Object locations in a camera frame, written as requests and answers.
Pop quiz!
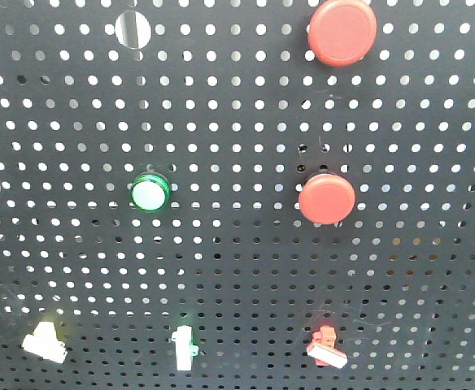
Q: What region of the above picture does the red-lit rotary selector switch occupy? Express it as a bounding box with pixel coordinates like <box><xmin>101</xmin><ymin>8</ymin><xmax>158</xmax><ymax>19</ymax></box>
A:
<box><xmin>306</xmin><ymin>325</ymin><xmax>348</xmax><ymax>369</ymax></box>

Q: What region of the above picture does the yellow-lit rotary selector switch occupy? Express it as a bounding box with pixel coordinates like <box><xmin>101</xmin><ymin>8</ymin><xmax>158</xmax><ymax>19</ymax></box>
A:
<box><xmin>21</xmin><ymin>321</ymin><xmax>68</xmax><ymax>364</ymax></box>

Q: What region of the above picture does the black perforated pegboard panel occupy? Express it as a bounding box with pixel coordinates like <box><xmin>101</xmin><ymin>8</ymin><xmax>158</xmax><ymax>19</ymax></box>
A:
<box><xmin>0</xmin><ymin>1</ymin><xmax>475</xmax><ymax>389</ymax></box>

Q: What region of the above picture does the green illuminated push button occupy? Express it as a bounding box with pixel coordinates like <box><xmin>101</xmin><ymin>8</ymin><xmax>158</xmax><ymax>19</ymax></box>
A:
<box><xmin>130</xmin><ymin>171</ymin><xmax>172</xmax><ymax>212</ymax></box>

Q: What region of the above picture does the lower red mushroom button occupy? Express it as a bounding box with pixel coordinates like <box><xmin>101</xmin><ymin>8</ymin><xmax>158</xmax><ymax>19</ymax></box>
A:
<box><xmin>299</xmin><ymin>174</ymin><xmax>355</xmax><ymax>225</ymax></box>

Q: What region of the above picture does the red mushroom button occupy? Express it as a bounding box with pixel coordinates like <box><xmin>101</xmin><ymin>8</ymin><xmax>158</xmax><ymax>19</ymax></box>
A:
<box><xmin>299</xmin><ymin>174</ymin><xmax>355</xmax><ymax>225</ymax></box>
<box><xmin>307</xmin><ymin>0</ymin><xmax>377</xmax><ymax>67</ymax></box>

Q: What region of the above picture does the upper red mushroom button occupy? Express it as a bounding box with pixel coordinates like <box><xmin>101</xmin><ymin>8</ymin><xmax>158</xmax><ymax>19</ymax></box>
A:
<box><xmin>307</xmin><ymin>0</ymin><xmax>377</xmax><ymax>67</ymax></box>

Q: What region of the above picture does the green-lit rotary selector switch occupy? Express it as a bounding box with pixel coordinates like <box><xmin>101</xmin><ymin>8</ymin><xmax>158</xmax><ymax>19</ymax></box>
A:
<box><xmin>171</xmin><ymin>325</ymin><xmax>199</xmax><ymax>371</ymax></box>

